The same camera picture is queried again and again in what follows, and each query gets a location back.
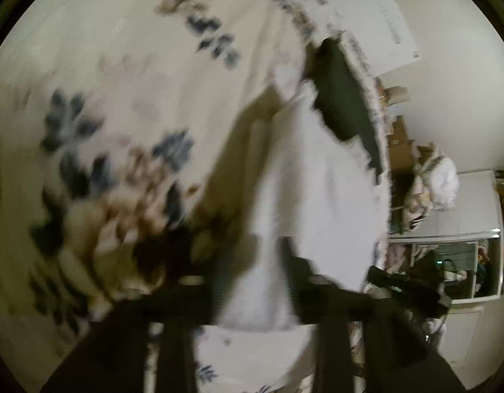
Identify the white headboard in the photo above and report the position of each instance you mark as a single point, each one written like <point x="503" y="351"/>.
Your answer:
<point x="374" y="16"/>

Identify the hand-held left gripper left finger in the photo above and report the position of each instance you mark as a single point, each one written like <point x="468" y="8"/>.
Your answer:
<point x="174" y="307"/>

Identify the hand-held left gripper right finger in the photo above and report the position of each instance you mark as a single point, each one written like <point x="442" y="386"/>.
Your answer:
<point x="334" y="307"/>

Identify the pile of clothes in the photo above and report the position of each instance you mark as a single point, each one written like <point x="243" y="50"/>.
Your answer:
<point x="440" y="180"/>

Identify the white towel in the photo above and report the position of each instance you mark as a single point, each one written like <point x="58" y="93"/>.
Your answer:
<point x="317" y="196"/>

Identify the large brown cardboard box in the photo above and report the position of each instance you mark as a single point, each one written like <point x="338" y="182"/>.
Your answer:
<point x="401" y="147"/>

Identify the black folded garment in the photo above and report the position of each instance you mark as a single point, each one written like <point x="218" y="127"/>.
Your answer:
<point x="342" y="102"/>

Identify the beige table lamp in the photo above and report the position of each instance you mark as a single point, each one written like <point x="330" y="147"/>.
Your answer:
<point x="399" y="95"/>

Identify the white wardrobe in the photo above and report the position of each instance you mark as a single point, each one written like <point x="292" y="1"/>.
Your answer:
<point x="473" y="200"/>

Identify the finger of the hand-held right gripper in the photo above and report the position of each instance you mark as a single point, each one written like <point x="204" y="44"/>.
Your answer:
<point x="403" y="290"/>

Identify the floral bedsheet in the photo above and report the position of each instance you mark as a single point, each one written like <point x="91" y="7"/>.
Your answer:
<point x="113" y="49"/>

